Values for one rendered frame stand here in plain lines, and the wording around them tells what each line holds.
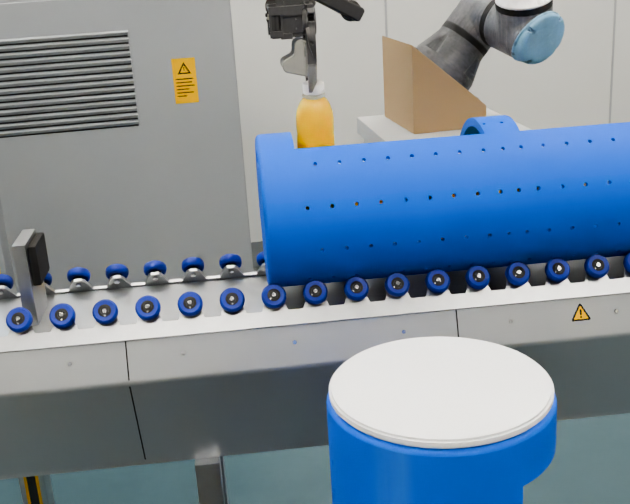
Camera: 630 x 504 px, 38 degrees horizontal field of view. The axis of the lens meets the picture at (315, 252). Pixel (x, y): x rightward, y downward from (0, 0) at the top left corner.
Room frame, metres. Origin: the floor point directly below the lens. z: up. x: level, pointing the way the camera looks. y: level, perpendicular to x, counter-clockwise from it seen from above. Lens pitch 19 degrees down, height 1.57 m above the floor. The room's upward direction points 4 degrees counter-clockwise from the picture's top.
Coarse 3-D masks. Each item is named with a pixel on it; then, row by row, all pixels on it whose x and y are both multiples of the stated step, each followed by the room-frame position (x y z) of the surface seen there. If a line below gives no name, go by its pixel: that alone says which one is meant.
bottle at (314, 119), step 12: (312, 96) 1.62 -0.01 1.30; (300, 108) 1.62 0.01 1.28; (312, 108) 1.61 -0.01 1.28; (324, 108) 1.62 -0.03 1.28; (300, 120) 1.62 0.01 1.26; (312, 120) 1.61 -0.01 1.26; (324, 120) 1.61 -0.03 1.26; (300, 132) 1.62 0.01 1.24; (312, 132) 1.61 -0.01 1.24; (324, 132) 1.61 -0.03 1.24; (300, 144) 1.63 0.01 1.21; (312, 144) 1.61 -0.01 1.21; (324, 144) 1.62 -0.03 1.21
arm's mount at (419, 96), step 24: (384, 48) 2.15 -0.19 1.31; (408, 48) 1.97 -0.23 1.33; (384, 72) 2.15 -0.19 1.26; (408, 72) 1.97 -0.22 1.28; (432, 72) 1.96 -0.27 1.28; (384, 96) 2.16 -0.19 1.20; (408, 96) 1.98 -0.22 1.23; (432, 96) 1.96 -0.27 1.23; (456, 96) 1.97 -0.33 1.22; (408, 120) 1.98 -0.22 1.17; (432, 120) 1.96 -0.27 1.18; (456, 120) 1.97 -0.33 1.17
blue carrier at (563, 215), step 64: (512, 128) 1.61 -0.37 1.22; (576, 128) 1.60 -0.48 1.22; (320, 192) 1.51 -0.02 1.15; (384, 192) 1.51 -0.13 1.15; (448, 192) 1.52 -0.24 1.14; (512, 192) 1.52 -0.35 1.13; (576, 192) 1.53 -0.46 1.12; (320, 256) 1.50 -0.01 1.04; (384, 256) 1.51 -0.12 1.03; (448, 256) 1.53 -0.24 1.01; (512, 256) 1.55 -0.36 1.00; (576, 256) 1.58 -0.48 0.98
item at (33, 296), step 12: (24, 240) 1.57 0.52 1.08; (36, 240) 1.58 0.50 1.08; (24, 252) 1.54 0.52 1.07; (36, 252) 1.55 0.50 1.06; (24, 264) 1.54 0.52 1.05; (36, 264) 1.55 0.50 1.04; (48, 264) 1.63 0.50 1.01; (24, 276) 1.54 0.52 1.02; (36, 276) 1.55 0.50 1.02; (24, 288) 1.54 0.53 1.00; (36, 288) 1.57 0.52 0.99; (24, 300) 1.54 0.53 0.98; (36, 300) 1.55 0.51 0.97; (36, 312) 1.54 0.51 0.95; (36, 324) 1.54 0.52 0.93
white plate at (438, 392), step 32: (384, 352) 1.11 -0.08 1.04; (416, 352) 1.10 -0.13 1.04; (448, 352) 1.10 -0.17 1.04; (480, 352) 1.09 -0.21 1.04; (512, 352) 1.09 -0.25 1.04; (352, 384) 1.02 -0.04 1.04; (384, 384) 1.02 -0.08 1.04; (416, 384) 1.01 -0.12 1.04; (448, 384) 1.01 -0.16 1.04; (480, 384) 1.00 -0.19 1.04; (512, 384) 1.00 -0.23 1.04; (544, 384) 0.99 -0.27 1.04; (352, 416) 0.94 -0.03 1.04; (384, 416) 0.94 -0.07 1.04; (416, 416) 0.94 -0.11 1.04; (448, 416) 0.93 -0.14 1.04; (480, 416) 0.93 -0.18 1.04; (512, 416) 0.92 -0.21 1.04; (544, 416) 0.93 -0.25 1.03; (448, 448) 0.88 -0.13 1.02
